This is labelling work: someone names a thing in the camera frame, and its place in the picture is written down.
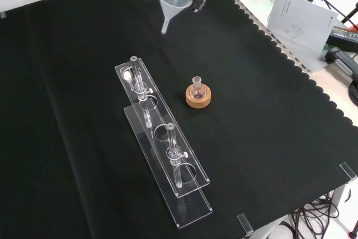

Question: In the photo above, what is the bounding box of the black floor cable bundle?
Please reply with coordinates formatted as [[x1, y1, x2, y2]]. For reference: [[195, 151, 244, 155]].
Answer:
[[289, 194, 341, 239]]

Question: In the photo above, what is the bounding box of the white paper booklet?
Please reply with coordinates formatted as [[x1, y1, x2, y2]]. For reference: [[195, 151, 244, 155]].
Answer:
[[267, 0, 339, 54]]

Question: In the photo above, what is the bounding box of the black tripod leg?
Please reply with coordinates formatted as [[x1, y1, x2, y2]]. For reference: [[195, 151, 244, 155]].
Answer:
[[340, 0, 358, 24]]

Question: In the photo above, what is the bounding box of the black cloth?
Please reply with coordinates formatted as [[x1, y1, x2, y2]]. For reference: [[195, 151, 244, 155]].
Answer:
[[0, 0, 358, 239]]

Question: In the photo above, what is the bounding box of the clear cloth clip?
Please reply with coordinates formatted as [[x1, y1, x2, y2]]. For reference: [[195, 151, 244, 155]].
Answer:
[[339, 162, 358, 181], [236, 212, 255, 236]]

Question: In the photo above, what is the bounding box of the black power adapter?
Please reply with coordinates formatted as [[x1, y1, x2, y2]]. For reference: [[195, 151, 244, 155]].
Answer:
[[327, 25, 358, 52]]

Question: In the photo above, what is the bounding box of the clear round-bottom flask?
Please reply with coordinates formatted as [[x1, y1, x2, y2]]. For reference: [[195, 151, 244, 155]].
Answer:
[[189, 76, 207, 100]]

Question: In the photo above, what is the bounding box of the clear acrylic funnel stand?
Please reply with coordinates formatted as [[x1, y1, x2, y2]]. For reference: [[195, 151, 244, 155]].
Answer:
[[114, 55, 213, 229]]

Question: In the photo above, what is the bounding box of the black coiled cable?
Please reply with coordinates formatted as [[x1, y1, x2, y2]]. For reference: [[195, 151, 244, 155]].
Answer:
[[348, 81, 358, 102]]

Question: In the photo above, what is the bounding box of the black grey device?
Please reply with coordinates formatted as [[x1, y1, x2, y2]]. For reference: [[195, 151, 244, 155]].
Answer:
[[324, 47, 358, 83]]

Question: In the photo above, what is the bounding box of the cork ring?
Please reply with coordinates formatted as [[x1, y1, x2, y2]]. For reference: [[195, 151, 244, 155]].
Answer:
[[185, 84, 212, 109]]

